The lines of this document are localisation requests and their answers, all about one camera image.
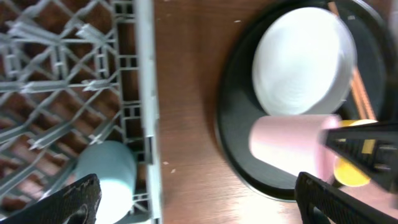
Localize pink cup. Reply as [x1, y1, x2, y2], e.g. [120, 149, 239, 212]
[249, 114, 341, 182]

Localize wooden chopstick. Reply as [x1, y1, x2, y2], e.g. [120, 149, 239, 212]
[351, 69, 368, 119]
[328, 1, 377, 121]

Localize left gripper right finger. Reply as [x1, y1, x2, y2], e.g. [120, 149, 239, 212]
[295, 172, 397, 224]

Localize blue cup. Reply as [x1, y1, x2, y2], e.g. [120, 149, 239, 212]
[75, 141, 137, 223]

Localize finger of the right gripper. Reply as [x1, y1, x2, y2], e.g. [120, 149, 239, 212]
[325, 121, 397, 194]

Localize yellow bowl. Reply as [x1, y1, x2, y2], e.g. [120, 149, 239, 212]
[333, 119, 376, 187]

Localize round black tray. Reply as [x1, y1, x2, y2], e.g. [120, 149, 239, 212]
[215, 0, 397, 202]

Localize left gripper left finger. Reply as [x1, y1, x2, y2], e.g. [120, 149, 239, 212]
[1, 174, 102, 224]

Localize grey plate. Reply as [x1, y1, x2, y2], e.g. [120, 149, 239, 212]
[252, 7, 357, 116]

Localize grey dishwasher rack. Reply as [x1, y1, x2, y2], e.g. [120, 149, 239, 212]
[1, 0, 163, 223]

